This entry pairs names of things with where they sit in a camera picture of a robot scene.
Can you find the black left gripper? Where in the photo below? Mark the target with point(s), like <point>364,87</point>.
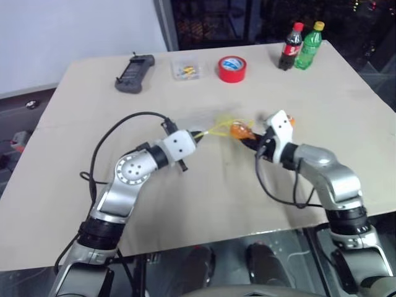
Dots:
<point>184,165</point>

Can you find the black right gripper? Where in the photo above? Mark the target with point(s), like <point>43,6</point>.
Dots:
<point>268,144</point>

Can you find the orange snack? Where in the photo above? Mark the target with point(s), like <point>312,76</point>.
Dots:
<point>291,119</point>
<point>241,131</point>

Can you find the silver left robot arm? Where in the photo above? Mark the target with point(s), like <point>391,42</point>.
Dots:
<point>130,173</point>

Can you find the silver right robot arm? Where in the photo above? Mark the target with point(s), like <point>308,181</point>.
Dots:
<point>337,185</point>

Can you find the clear box of small parts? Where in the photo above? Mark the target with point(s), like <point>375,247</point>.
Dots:
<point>187,69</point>

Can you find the red tape roll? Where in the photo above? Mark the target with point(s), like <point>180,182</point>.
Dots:
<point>232,69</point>

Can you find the dark grey handheld controller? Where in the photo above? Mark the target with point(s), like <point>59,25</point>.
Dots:
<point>134,74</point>

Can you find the cola bottle red cap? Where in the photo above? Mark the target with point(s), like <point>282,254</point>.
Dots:
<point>290,48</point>

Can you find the green soda bottle yellow cap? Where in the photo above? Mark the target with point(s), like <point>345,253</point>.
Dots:
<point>307,46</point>

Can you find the small round black white disc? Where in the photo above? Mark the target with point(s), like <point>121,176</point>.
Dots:
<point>31,103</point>

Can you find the grey and red floor device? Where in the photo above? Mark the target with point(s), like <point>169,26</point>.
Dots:
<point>19,140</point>

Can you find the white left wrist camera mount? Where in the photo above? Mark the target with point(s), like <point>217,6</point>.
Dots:
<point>179,143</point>

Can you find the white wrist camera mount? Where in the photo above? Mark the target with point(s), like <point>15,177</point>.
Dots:
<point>179,143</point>
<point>282,128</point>

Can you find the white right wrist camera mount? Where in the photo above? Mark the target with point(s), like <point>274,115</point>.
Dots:
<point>282,128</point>

